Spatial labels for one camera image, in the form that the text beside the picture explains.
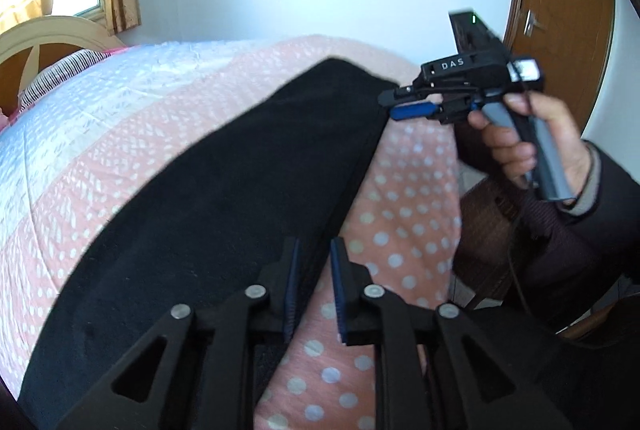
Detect brown wooden door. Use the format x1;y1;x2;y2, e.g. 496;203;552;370
506;0;615;129

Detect person's right hand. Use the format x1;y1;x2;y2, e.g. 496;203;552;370
469;92;591;196

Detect cream arched wooden headboard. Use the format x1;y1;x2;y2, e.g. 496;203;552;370
0;16;125;116

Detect black pants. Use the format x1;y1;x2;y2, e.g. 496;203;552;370
17;58;392;429

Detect silver door handle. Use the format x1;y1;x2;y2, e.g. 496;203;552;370
523;9;547;38

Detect polka dot bed sheet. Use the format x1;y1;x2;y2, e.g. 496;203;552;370
1;36;461;429

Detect striped pillow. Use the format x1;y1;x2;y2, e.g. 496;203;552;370
18;49;111;112

